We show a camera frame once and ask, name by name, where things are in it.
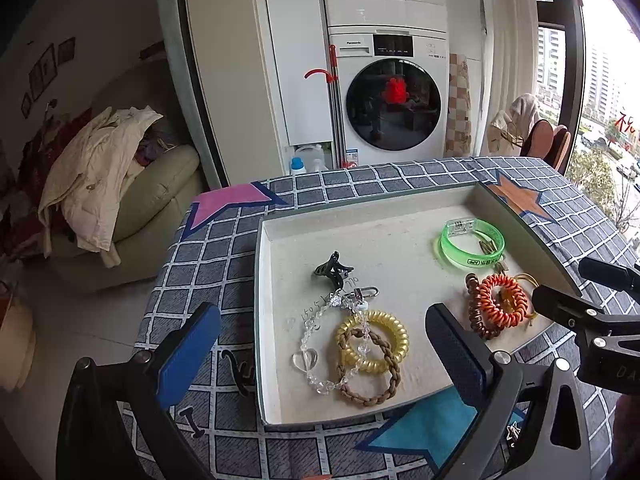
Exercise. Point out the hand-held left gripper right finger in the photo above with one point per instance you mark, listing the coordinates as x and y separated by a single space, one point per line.
455 355

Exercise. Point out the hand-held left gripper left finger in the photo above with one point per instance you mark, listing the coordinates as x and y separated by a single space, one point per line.
192 355

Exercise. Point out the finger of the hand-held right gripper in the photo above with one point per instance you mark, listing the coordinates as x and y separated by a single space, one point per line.
605 272
560 305

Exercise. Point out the silver hair clip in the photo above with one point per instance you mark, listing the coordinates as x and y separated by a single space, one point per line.
485 248

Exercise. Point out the grey jewelry tray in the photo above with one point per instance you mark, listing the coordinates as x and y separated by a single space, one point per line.
400 240

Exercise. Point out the black hair claw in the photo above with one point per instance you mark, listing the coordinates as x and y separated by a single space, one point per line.
327 267

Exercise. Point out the person's right forearm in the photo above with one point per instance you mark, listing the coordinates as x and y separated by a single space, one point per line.
627 435

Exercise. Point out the star printed checked tablecloth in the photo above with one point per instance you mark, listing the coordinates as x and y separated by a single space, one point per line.
210 270

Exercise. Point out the brown chair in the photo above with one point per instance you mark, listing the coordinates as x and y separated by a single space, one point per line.
537 135
561 147

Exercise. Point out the cream sofa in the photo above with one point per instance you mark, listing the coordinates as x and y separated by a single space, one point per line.
165 180

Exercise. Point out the white cloth on chair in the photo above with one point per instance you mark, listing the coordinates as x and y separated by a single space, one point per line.
525 110

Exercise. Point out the cream jacket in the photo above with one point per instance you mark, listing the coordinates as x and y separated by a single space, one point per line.
95 175

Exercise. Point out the purple cloth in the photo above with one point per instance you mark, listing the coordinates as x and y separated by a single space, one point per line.
147 152

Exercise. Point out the blue capped detergent bottle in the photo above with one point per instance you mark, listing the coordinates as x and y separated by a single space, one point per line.
298 166

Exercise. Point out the checkered towel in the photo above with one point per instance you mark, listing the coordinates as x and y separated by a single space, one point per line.
457 110

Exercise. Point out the translucent detergent jug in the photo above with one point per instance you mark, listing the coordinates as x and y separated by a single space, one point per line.
315 155

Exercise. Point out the dark red clothes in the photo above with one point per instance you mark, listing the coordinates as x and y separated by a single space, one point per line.
30 175

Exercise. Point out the white cabinet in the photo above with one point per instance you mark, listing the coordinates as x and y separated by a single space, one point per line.
295 60

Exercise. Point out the white washing machine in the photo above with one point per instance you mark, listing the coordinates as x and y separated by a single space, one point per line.
360 45

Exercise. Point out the small wall picture frame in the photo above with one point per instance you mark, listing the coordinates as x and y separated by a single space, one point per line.
26 106

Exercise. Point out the large wall picture frame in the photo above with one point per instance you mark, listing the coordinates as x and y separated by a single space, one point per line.
42 72

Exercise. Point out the medium wall picture frame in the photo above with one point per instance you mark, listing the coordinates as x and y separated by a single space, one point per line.
66 50

